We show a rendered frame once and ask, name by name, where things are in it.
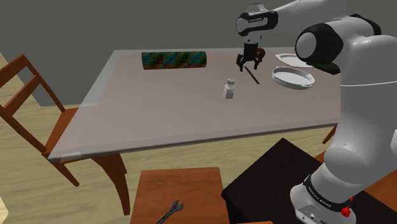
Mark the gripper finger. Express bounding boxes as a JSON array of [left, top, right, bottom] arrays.
[[236, 53, 247, 73], [253, 55, 265, 71]]

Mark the black pen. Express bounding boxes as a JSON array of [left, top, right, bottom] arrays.
[[243, 64, 260, 85]]

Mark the white salt shaker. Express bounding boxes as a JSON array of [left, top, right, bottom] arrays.
[[223, 78, 236, 101]]

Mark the white flat plate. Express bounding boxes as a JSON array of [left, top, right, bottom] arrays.
[[275, 53, 315, 69]]

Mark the white round dish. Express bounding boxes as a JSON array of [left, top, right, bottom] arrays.
[[271, 66, 316, 91]]

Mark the multicoloured patterned roll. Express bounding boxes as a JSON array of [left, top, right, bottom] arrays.
[[141, 51, 208, 71]]

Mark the dark green object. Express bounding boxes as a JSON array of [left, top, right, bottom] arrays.
[[310, 61, 341, 76]]

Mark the grey table with brown legs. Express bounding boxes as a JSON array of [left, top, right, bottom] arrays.
[[47, 46, 342, 216]]

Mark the black robot stand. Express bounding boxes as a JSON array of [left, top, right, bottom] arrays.
[[220, 137, 397, 224]]

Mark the black adjustable wrench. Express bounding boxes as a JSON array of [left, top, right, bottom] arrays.
[[155, 199, 185, 224]]

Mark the brown wooden chair with backrest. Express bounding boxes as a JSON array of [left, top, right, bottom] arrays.
[[0, 54, 128, 188]]

